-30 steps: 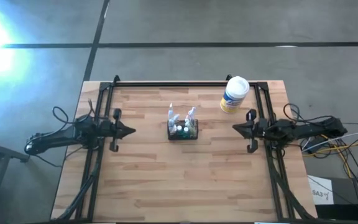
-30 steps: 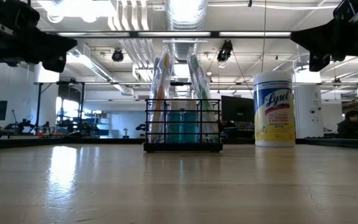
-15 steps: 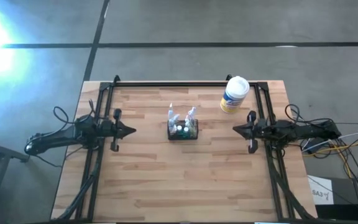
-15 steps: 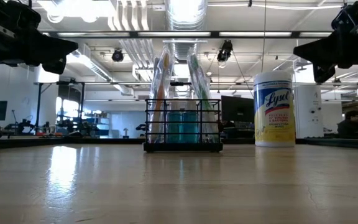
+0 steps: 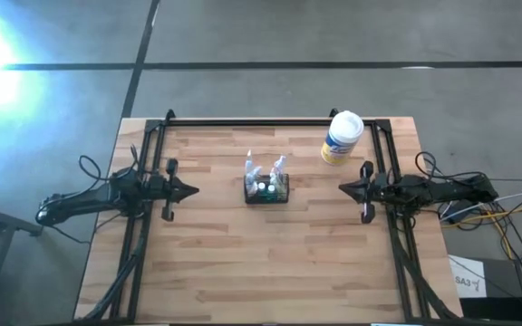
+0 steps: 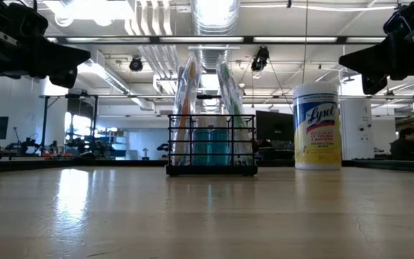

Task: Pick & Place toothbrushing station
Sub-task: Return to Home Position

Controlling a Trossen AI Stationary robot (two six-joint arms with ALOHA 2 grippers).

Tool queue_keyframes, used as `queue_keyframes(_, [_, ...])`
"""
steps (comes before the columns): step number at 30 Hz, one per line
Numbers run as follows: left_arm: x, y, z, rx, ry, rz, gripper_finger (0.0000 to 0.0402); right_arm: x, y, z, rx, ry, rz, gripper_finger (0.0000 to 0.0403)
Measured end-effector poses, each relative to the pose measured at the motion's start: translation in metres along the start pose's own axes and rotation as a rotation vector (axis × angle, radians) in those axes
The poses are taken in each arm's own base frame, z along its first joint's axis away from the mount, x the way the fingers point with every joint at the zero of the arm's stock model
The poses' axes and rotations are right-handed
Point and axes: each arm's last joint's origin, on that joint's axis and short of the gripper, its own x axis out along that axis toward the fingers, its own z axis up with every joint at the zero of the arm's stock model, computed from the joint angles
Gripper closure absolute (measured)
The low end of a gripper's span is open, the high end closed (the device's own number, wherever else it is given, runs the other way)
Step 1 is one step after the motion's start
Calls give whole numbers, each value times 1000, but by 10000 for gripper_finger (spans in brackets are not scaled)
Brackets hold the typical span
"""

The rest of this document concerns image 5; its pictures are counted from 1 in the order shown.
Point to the white SA3 printed sheet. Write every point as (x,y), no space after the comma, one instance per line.
(467,280)

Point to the Lysol wipes canister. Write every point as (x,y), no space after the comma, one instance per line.
(345,131)

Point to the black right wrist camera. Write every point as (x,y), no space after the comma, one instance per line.
(384,188)

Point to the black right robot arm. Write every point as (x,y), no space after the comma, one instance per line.
(442,190)

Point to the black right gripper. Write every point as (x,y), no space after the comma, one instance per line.
(368,190)

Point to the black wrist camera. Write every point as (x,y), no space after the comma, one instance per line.
(384,188)
(156,186)

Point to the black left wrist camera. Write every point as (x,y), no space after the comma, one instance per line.
(156,186)

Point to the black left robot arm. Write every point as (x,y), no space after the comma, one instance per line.
(84,199)

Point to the black equipment box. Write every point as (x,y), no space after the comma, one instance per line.
(501,276)

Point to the blue mouthwash bottle white cap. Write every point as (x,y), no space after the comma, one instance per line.
(271,187)
(261,185)

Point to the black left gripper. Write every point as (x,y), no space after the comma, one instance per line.
(170,167)

